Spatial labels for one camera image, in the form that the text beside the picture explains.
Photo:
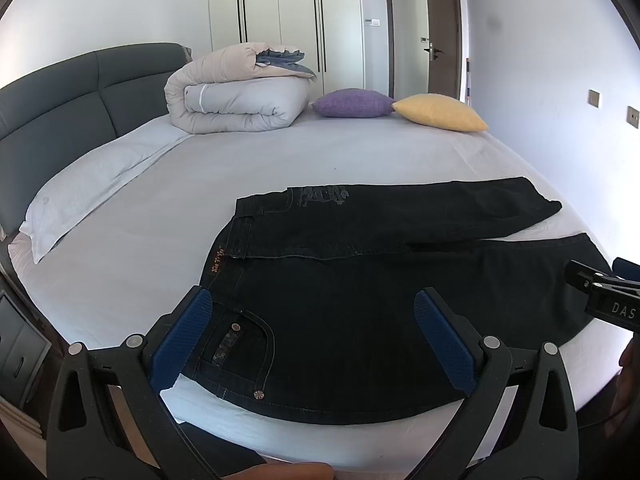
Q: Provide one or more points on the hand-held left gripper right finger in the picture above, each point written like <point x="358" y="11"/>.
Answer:
<point x="445" y="340"/>

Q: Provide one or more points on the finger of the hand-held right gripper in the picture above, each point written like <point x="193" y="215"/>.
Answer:
<point x="629" y="267"/>
<point x="582" y="274"/>

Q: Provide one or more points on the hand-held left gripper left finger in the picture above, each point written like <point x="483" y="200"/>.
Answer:
<point x="182" y="340"/>

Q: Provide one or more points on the black denim pants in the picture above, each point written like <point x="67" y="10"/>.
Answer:
<point x="350" y="310"/>

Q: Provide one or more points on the bed with white sheet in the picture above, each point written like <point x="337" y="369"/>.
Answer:
<point x="150" y="200"/>

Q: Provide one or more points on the dark nightstand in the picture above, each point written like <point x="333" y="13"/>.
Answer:
<point x="20" y="350"/>

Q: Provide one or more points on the white pillow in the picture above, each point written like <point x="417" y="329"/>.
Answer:
<point x="85" y="185"/>

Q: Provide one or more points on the yellow cushion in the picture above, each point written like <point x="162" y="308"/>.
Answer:
<point x="440" y="112"/>

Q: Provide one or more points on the folded beige duvet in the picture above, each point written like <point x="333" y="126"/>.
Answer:
<point x="235" y="100"/>

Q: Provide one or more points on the purple cushion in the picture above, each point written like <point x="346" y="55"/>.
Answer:
<point x="352" y="103"/>

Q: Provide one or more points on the grey padded headboard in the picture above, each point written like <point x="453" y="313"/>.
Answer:
<point x="60" y="95"/>

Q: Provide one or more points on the folded blue-grey blanket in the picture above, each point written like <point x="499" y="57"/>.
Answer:
<point x="290" y="64"/>

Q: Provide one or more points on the white wardrobe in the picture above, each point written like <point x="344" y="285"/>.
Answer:
<point x="280" y="10"/>

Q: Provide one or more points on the wall socket plate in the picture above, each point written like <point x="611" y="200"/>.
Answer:
<point x="634" y="117"/>

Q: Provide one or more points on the grey wall switch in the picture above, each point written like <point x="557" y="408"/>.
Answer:
<point x="594" y="98"/>

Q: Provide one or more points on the dark door frame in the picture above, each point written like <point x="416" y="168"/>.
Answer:
<point x="386" y="25"/>

